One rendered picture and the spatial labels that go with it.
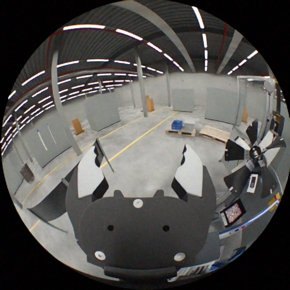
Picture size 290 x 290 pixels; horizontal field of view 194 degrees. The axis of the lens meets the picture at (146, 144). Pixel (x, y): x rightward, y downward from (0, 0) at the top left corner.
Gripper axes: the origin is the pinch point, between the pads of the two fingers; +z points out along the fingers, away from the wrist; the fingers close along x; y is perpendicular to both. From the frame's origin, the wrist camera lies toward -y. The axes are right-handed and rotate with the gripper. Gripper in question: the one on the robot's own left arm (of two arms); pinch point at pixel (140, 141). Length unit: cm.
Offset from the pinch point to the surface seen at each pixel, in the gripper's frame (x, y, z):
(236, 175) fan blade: 70, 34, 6
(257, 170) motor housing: 91, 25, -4
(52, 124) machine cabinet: -459, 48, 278
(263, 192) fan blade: 71, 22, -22
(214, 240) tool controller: 18.7, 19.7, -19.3
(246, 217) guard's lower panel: 157, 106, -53
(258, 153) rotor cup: 82, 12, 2
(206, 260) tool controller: 14.7, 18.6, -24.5
